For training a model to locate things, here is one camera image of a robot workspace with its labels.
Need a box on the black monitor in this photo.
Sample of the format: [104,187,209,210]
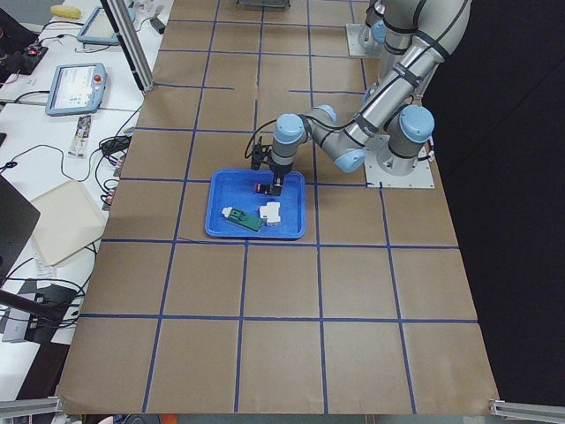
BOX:
[0,177,41,277]

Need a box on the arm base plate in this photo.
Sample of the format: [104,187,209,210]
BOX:
[365,134,435,189]
[346,22,386,59]

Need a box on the white circuit breaker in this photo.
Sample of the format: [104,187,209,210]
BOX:
[259,201,282,227]

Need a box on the red emergency stop button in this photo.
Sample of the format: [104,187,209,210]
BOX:
[254,183,271,195]

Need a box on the green circuit board module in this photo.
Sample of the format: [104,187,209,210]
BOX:
[222,207,264,232]

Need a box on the beige plastic tray lid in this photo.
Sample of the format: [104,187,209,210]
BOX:
[32,181,106,266]

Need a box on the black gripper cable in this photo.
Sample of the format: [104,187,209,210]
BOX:
[244,117,279,160]

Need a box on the near teach pendant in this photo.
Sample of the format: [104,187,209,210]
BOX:
[45,63,107,117]

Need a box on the teach pendant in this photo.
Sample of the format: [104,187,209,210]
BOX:
[45,63,107,117]
[77,6,119,46]

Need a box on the far teach pendant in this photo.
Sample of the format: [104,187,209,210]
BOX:
[77,6,119,46]

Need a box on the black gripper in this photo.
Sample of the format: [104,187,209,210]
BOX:
[251,137,284,196]

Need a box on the blue plastic tray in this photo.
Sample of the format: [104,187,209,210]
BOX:
[204,169,307,239]

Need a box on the aluminium frame post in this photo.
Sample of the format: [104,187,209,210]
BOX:
[101,0,154,93]

